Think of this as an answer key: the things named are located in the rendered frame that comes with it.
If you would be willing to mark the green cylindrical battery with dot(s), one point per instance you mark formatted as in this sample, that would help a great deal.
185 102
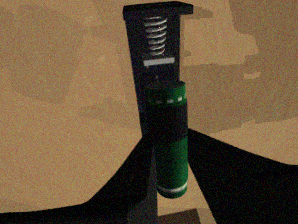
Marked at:
167 112

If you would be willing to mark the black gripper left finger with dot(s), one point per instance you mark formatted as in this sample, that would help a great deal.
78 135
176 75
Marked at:
130 197

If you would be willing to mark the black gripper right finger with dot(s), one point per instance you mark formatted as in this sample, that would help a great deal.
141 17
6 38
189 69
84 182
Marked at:
240 187

